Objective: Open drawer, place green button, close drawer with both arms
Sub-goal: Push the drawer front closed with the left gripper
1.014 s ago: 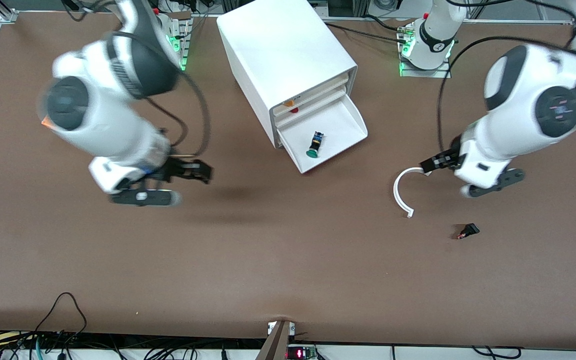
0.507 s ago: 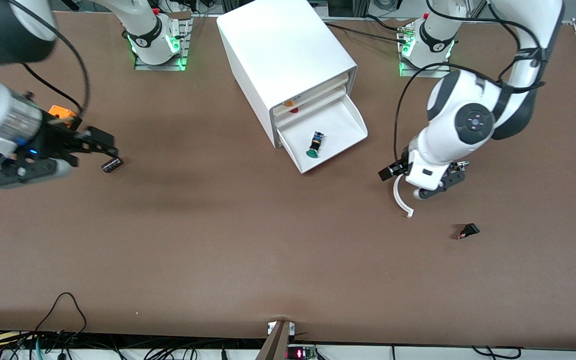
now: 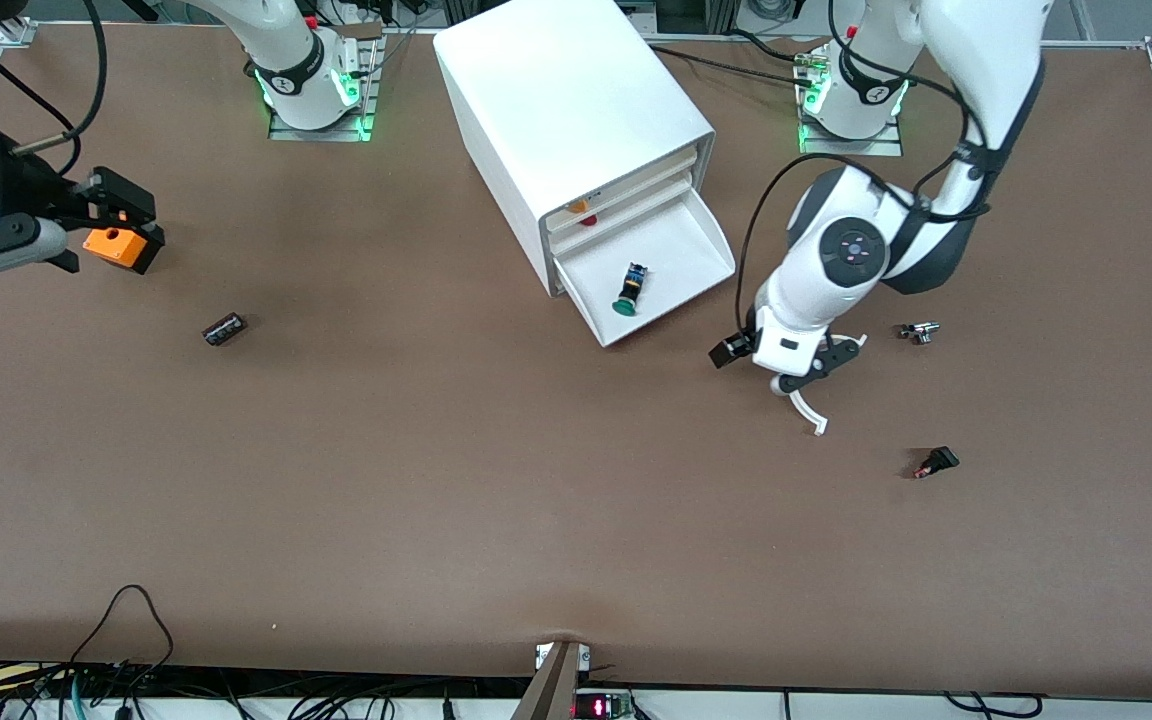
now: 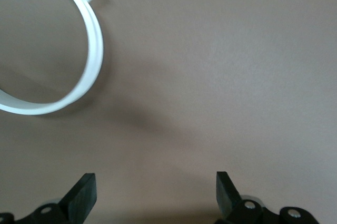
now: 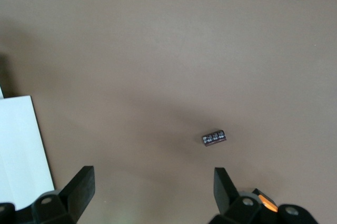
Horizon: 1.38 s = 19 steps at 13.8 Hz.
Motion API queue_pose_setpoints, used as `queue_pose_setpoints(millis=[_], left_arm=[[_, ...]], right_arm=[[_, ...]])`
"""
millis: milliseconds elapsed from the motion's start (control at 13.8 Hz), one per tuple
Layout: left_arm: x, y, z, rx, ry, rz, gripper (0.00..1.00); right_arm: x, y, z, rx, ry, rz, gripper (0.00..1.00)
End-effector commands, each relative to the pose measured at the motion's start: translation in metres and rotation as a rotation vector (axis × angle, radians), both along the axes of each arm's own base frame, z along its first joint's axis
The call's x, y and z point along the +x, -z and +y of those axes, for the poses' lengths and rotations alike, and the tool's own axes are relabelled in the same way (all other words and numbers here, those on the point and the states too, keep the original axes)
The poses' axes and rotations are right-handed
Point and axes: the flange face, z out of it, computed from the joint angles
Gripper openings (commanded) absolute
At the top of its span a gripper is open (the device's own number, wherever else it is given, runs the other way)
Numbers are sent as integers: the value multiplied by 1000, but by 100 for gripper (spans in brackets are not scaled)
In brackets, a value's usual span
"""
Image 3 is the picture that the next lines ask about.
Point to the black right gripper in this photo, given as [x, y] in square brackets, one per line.
[24, 187]

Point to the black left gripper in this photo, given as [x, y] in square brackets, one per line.
[733, 348]

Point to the green push button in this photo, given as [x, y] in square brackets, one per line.
[625, 306]

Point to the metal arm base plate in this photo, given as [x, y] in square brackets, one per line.
[856, 148]
[372, 90]

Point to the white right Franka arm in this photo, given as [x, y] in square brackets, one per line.
[301, 70]

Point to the small silver metal connector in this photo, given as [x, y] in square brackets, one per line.
[921, 331]

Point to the black cylindrical capacitor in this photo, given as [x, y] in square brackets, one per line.
[224, 329]

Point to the grey camera mount bar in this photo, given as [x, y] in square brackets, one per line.
[551, 690]

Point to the orange and black box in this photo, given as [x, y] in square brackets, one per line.
[106, 252]

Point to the white curved plastic clamp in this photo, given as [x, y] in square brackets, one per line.
[818, 428]

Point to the red LED display board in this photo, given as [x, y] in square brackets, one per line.
[601, 708]

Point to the white drawer cabinet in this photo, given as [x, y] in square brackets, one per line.
[566, 100]

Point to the black switch with red end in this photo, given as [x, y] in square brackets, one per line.
[941, 459]

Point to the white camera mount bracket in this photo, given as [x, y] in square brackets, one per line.
[542, 655]

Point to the white plastic drawer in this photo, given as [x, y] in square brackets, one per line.
[646, 178]
[636, 207]
[676, 250]

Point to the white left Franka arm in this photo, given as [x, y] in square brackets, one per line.
[986, 60]

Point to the small red part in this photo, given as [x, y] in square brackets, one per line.
[588, 220]

